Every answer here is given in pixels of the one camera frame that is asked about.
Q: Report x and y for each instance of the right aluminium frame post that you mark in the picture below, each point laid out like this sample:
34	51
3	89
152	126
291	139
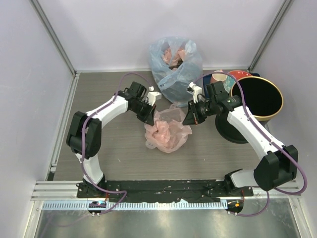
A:
286	4

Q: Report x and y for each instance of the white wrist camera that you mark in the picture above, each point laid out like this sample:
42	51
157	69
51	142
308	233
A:
153	96
196	92

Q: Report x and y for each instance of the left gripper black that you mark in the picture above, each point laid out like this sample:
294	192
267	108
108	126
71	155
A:
148	117

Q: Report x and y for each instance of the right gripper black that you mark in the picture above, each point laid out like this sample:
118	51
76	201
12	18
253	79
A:
192	117

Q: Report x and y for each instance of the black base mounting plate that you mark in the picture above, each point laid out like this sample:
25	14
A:
168	191

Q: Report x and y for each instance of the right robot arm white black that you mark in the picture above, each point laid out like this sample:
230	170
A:
277	164

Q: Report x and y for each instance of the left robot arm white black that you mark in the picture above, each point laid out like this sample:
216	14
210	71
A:
85	133

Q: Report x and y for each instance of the red bowl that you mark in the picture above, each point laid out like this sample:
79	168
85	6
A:
238	74

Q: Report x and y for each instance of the aluminium frame post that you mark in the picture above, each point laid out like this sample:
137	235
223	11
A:
52	34
286	4

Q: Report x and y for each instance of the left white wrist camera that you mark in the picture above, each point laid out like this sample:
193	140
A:
153	96

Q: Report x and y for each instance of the pink plastic trash bag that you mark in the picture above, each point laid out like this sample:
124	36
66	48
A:
168	133

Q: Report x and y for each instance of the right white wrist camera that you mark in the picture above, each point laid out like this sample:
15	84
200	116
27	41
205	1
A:
196	92

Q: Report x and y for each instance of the blue tray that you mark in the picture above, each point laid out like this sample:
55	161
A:
207	80

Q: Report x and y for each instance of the blue plastic bag of bags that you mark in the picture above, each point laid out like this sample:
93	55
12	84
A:
175	62

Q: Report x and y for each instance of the white slotted cable duct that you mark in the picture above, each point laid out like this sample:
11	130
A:
125	206

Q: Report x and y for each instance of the pink white cup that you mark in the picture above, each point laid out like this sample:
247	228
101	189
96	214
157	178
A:
227	81

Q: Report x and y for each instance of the left aluminium frame post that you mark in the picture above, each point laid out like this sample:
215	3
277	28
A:
52	34

